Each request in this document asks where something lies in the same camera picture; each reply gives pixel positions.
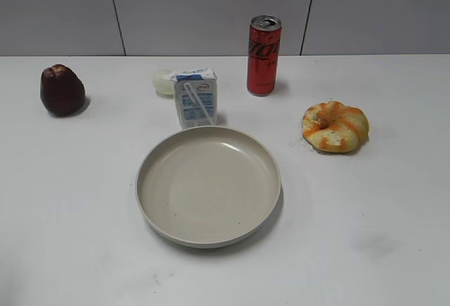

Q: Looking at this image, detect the red soda can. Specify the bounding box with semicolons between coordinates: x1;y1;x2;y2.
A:
247;15;282;96

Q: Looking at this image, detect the blue white milk carton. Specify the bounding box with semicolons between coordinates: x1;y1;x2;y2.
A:
165;68;217;129

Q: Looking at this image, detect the dark red wax apple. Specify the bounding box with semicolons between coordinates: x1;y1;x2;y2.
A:
40;64;86;117

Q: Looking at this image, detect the white egg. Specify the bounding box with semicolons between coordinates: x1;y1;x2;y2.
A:
152;69;176;97

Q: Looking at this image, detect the beige round plate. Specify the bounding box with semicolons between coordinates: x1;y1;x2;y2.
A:
135;126;282;249

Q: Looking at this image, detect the orange glazed bread roll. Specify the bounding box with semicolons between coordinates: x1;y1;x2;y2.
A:
302;101;369;153

